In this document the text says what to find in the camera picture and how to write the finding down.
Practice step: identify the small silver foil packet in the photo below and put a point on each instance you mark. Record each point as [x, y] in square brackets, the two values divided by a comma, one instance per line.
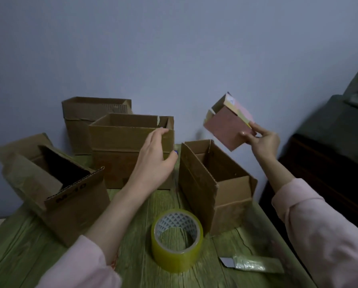
[254, 263]

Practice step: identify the person's right hand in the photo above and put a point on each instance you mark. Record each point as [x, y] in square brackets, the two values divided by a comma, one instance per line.
[266, 145]

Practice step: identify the wide cardboard box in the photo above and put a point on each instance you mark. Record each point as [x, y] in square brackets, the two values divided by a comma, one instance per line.
[119, 152]

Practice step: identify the open cardboard box with creased side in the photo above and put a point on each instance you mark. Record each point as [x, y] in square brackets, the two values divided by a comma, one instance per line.
[80, 122]

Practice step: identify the person's left hand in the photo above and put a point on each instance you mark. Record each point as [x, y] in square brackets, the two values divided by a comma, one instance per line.
[152, 164]

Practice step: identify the person's right forearm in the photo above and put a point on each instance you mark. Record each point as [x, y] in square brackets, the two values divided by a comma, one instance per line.
[317, 236]

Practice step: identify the dark wooden furniture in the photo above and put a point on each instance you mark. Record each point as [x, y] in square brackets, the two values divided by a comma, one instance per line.
[332, 188]

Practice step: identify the small pink cardboard box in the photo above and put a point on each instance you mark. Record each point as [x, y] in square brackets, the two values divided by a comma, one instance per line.
[227, 127]

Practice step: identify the grey-green cloth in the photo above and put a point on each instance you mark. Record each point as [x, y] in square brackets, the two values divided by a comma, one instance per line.
[341, 125]

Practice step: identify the tall narrow open cardboard box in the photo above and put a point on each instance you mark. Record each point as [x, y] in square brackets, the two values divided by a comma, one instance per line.
[203, 182]

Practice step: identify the person's right thumb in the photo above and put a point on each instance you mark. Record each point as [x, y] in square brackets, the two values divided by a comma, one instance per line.
[247, 136]

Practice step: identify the person's left thumb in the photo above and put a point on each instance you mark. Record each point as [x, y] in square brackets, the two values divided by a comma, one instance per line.
[172, 157]

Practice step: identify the person's left forearm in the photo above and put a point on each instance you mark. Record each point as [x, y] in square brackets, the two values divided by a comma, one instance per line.
[116, 218]

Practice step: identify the yellowish clear packing tape roll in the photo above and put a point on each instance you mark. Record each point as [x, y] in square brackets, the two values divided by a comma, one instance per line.
[179, 254]

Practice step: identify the cardboard box with printed flap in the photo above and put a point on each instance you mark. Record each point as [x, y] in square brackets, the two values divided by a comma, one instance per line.
[74, 206]

